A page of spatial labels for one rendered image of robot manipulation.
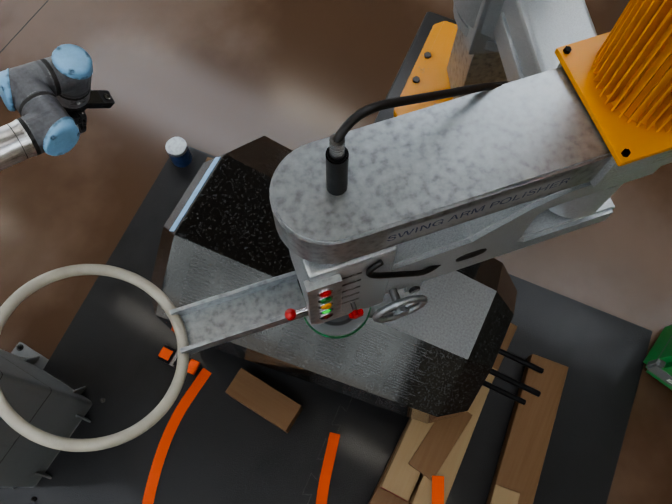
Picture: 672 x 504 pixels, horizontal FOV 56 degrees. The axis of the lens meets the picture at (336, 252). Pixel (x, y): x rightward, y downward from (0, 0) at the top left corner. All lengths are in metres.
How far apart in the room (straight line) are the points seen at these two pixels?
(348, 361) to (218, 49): 2.03
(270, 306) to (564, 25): 1.06
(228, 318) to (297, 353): 0.46
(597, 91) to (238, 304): 1.04
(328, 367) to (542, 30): 1.21
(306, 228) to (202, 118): 2.22
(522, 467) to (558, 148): 1.73
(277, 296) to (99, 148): 1.83
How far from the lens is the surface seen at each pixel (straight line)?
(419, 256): 1.50
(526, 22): 1.78
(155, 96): 3.47
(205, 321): 1.78
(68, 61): 1.69
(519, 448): 2.80
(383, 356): 2.07
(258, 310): 1.77
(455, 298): 2.07
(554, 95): 1.38
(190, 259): 2.17
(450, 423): 2.62
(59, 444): 1.67
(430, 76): 2.49
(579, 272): 3.14
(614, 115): 1.37
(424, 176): 1.23
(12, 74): 1.68
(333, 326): 1.95
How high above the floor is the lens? 2.78
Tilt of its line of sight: 70 degrees down
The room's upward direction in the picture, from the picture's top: straight up
